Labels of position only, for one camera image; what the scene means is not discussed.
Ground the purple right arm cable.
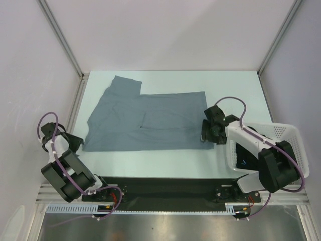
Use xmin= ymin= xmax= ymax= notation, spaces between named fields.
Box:
xmin=215 ymin=96 xmax=306 ymax=223

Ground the white slotted cable duct right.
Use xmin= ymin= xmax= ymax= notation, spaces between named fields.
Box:
xmin=225 ymin=203 xmax=251 ymax=215

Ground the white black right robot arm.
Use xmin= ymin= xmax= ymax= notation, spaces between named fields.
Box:
xmin=201 ymin=105 xmax=305 ymax=201

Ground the light blue t shirt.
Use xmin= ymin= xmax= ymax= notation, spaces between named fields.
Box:
xmin=83 ymin=76 xmax=214 ymax=152

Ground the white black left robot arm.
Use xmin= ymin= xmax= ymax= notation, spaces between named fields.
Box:
xmin=40 ymin=122 xmax=111 ymax=203

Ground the white perforated plastic basket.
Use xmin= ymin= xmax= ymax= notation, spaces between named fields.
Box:
xmin=226 ymin=122 xmax=309 ymax=178

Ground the aluminium frame post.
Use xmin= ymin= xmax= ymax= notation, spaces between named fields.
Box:
xmin=257 ymin=0 xmax=304 ymax=78
xmin=37 ymin=0 xmax=89 ymax=80

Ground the right aluminium frame post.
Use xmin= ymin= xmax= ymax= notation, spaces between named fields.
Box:
xmin=257 ymin=0 xmax=304 ymax=78

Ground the left aluminium frame post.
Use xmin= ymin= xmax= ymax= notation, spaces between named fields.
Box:
xmin=37 ymin=0 xmax=89 ymax=80

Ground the white slotted cable duct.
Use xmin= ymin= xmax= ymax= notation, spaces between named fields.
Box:
xmin=46 ymin=204 xmax=114 ymax=214
xmin=225 ymin=203 xmax=251 ymax=215

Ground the white slotted cable duct left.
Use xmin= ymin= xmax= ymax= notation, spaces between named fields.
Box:
xmin=46 ymin=204 xmax=114 ymax=214

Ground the aluminium front rail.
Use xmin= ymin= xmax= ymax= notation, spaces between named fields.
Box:
xmin=36 ymin=184 xmax=309 ymax=205

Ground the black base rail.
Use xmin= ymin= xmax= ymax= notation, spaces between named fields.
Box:
xmin=82 ymin=177 xmax=261 ymax=212

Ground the black t shirt in basket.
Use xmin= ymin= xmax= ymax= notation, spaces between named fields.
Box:
xmin=235 ymin=143 xmax=258 ymax=171

